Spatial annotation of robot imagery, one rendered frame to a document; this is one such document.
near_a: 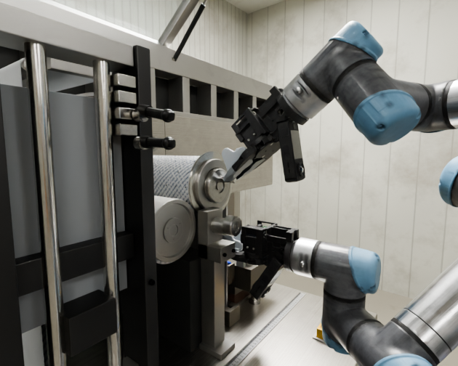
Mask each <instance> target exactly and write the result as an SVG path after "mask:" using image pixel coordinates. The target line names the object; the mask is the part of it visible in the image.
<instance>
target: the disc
mask: <svg viewBox="0 0 458 366"><path fill-rule="evenodd" d="M210 159H219V160H221V161H222V162H224V160H223V157H222V155H221V154H220V153H218V152H214V151H210V152H206V153H204V154H202V155H201V156H200V157H199V158H198V159H197V160H196V162H195V163H194V164H193V167H192V169H191V171H190V176H189V180H188V196H189V200H190V204H191V205H192V207H193V210H194V211H195V212H196V213H197V214H198V210H201V209H203V208H202V207H201V206H200V205H199V203H198V201H197V198H196V191H195V183H196V176H197V173H198V170H199V169H200V167H201V166H202V165H203V164H204V163H205V162H206V161H207V160H210ZM231 190H232V184H231V187H230V194H231ZM230 194H229V197H228V199H227V201H226V203H225V205H224V206H223V207H222V210H224V209H225V207H226V205H227V204H228V201H229V199H230Z"/></svg>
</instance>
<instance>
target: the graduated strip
mask: <svg viewBox="0 0 458 366"><path fill-rule="evenodd" d="M305 295H306V294H305V293H301V292H299V293H298V294H297V295H296V296H295V297H294V298H293V299H292V300H291V301H290V302H289V303H288V304H287V305H286V306H285V307H284V308H283V309H282V310H281V311H280V312H279V313H278V314H277V315H276V316H275V317H274V318H273V319H272V320H271V321H269V323H268V324H267V325H266V326H265V327H264V328H263V329H261V331H260V332H259V333H258V334H257V335H256V336H255V337H253V339H252V340H251V341H250V342H248V343H247V344H246V345H245V346H244V347H243V348H242V349H241V350H240V351H239V352H238V353H237V354H236V355H235V356H234V357H233V358H232V359H231V360H230V361H229V362H228V363H227V364H226V365H225V366H239V365H240V364H241V363H242V362H243V361H244V360H245V359H246V357H247V356H248V355H249V354H250V353H251V352H252V351H253V350H254V349H255V348H256V347H257V346H258V345H259V344H260V342H261V341H262V340H263V339H264V338H265V337H266V336H267V335H268V334H269V333H270V332H271V331H272V330H273V329H274V328H275V327H276V325H277V324H278V323H279V322H280V321H281V320H282V319H283V318H285V316H286V315H287V314H288V313H290V311H291V310H292V309H293V308H294V307H295V306H296V305H297V304H298V303H299V302H300V301H301V300H302V299H303V298H304V297H305Z"/></svg>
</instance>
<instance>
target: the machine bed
mask: <svg viewBox="0 0 458 366"><path fill-rule="evenodd" d="M299 292H301V293H305V294H306V295H305V297H304V298H303V299H302V300H301V301H300V302H299V303H298V304H297V305H296V306H295V307H294V308H293V309H292V310H291V311H290V313H288V314H287V315H286V316H285V318H283V319H282V320H281V321H280V322H279V323H278V324H277V325H276V327H275V328H274V329H273V330H272V331H271V332H270V333H269V334H268V335H267V336H266V337H265V338H264V339H263V340H262V341H261V342H260V344H259V345H258V346H257V347H256V348H255V349H254V350H253V351H252V352H251V353H250V354H249V355H248V356H247V357H246V359H245V360H244V361H243V362H242V363H241V364H240V365H239V366H359V365H358V364H357V362H356V361H355V360H354V359H353V358H352V357H351V356H350V355H347V354H340V353H338V352H336V351H335V350H334V349H331V348H329V347H328V346H327V345H326V344H325V343H323V342H320V341H317V340H316V339H313V336H314V334H315V333H316V331H317V327H318V326H319V325H320V324H321V317H322V311H323V297H320V296H316V295H313V294H310V293H306V292H303V291H301V290H296V289H293V288H289V287H286V286H284V285H279V284H277V283H273V285H272V286H271V289H270V291H269V293H268V294H267V295H266V296H265V297H264V298H260V299H261V303H260V304H258V305H252V304H250V303H249V300H248V301H246V302H245V303H244V304H242V305H241V306H240V320H239V321H238V322H237V323H235V324H234V325H233V326H232V327H230V328H229V327H227V326H225V338H227V339H229V340H231V341H233V342H235V348H234V349H233V350H232V351H231V352H230V353H228V354H227V355H226V356H225V357H224V358H223V359H222V360H220V359H218V358H216V357H214V356H212V355H211V354H208V353H206V352H205V351H203V350H201V349H200V348H199V347H198V348H196V349H195V350H194V351H192V352H189V351H187V350H186V349H184V348H182V347H180V346H178V345H177V344H175V343H173V342H171V341H169V340H168V339H166V338H164V337H163V336H161V335H158V351H159V366H225V365H226V364H227V363H228V362H229V361H230V360H231V359H232V358H233V357H234V356H235V355H236V354H237V353H238V352H239V351H240V350H241V349H242V348H243V347H244V346H245V345H246V344H247V343H248V342H250V341H251V340H252V339H253V337H255V336H256V335H257V334H258V333H259V332H260V331H261V329H263V328H264V327H265V326H266V325H267V324H268V323H269V321H271V320H272V319H273V318H274V317H275V316H276V315H277V314H278V313H279V312H280V311H281V310H282V309H283V308H284V307H285V306H286V305H287V304H288V303H289V302H290V301H291V300H292V299H293V298H294V297H295V296H296V295H297V294H298V293H299ZM67 358H68V366H108V351H107V338H105V339H103V340H102V341H100V342H98V343H96V344H95V345H93V346H90V347H89V348H88V349H85V350H83V351H82V352H80V353H78V354H77V355H75V356H73V357H70V356H69V355H68V354H67Z"/></svg>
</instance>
